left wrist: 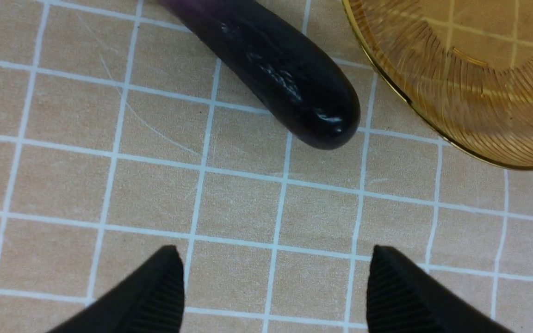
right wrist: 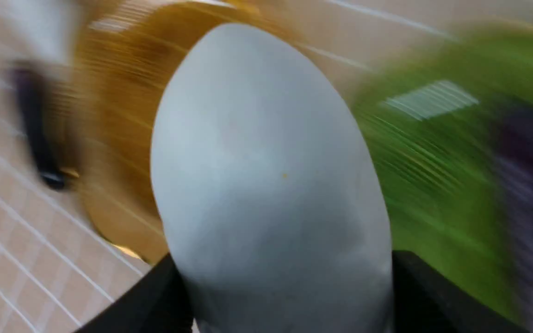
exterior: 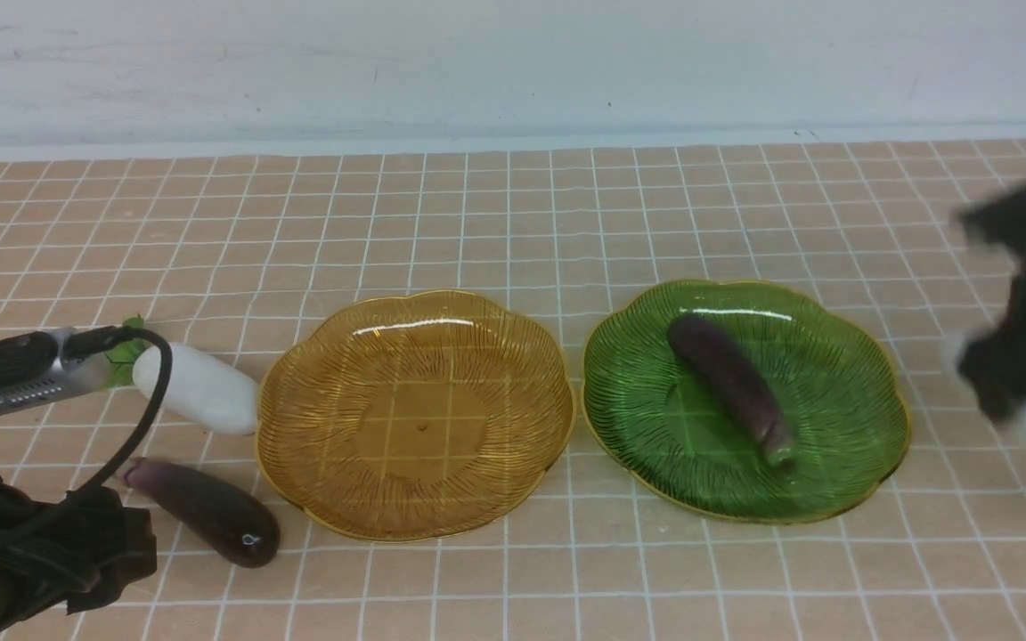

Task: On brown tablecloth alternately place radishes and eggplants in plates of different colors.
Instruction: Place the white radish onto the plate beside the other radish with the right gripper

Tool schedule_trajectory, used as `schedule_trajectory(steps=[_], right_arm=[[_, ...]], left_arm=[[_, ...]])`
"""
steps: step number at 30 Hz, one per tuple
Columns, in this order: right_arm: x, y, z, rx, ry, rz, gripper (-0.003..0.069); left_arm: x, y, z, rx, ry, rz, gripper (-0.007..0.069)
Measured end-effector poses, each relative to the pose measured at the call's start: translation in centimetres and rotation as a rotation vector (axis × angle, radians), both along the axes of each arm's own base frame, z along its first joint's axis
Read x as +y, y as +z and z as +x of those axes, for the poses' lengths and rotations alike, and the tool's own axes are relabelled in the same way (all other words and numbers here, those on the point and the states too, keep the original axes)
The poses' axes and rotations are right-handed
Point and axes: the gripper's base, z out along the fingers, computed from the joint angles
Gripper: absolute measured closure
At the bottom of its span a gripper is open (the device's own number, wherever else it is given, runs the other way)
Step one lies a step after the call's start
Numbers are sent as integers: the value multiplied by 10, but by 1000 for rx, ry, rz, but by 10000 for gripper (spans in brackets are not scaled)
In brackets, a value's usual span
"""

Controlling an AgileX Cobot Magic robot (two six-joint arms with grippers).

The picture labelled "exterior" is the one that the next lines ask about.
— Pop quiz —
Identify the purple eggplant with green stem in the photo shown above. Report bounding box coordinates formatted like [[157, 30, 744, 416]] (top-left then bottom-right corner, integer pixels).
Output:
[[666, 313, 795, 469]]

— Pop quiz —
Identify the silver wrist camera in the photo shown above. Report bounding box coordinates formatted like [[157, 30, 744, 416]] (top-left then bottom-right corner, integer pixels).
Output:
[[0, 326, 135, 417]]

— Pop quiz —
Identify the dark purple eggplant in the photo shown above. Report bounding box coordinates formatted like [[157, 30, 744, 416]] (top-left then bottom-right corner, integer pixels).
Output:
[[118, 456, 281, 569]]

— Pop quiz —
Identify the amber ribbed glass plate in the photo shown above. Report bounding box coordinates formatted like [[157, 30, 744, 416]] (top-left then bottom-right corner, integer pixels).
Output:
[[254, 289, 579, 542]]

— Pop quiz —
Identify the checkered orange tablecloth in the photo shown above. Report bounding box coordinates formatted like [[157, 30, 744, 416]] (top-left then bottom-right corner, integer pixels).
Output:
[[0, 139, 1026, 640]]

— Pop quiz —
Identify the green ribbed glass plate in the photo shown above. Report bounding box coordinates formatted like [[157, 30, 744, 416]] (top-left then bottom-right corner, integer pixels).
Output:
[[582, 279, 915, 526]]

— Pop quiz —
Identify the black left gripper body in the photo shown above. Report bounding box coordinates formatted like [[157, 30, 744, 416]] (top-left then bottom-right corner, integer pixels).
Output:
[[0, 477, 158, 633]]

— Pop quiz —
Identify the black cable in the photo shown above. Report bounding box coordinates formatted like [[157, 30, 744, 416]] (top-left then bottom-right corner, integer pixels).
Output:
[[77, 326, 174, 499]]

